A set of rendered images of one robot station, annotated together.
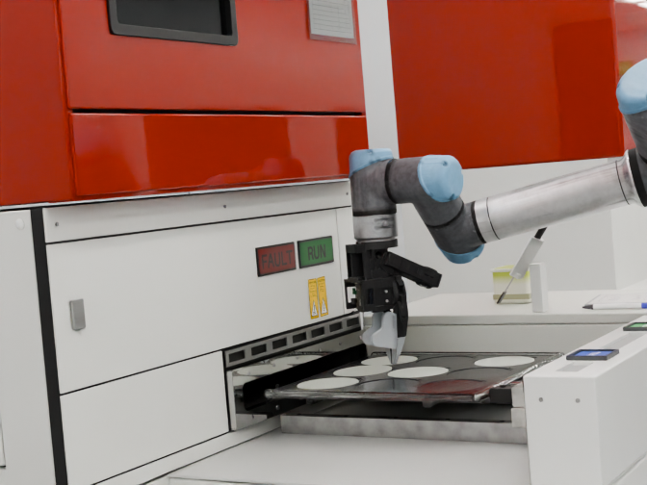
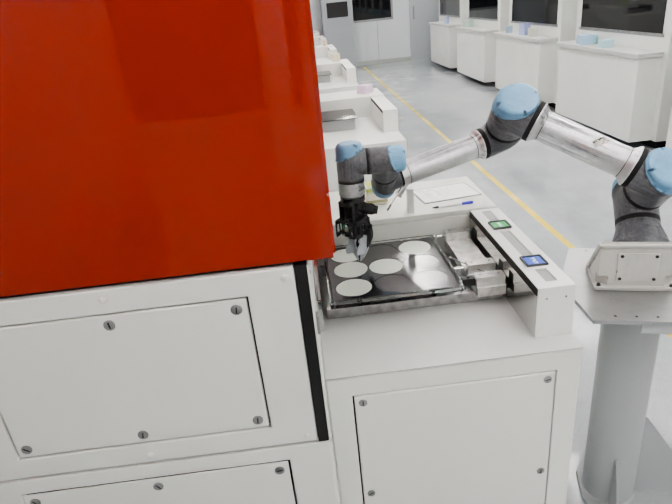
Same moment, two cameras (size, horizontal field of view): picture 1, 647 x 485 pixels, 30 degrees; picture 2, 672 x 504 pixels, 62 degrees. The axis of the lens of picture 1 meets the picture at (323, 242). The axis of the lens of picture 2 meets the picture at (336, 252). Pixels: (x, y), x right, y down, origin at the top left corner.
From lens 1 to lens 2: 1.19 m
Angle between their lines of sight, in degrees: 38
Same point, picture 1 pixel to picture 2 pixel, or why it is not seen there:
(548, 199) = (442, 161)
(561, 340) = (427, 227)
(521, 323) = (405, 221)
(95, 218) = not seen: hidden behind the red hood
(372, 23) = not seen: outside the picture
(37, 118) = (300, 202)
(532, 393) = (542, 296)
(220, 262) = not seen: hidden behind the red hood
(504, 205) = (418, 166)
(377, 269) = (356, 213)
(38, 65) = (301, 163)
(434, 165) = (399, 153)
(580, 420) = (565, 304)
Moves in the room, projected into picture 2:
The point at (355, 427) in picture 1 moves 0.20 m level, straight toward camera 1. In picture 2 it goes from (377, 308) to (425, 338)
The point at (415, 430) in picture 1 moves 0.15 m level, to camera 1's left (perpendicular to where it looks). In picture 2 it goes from (413, 304) to (371, 324)
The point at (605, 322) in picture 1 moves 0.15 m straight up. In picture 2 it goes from (450, 216) to (449, 172)
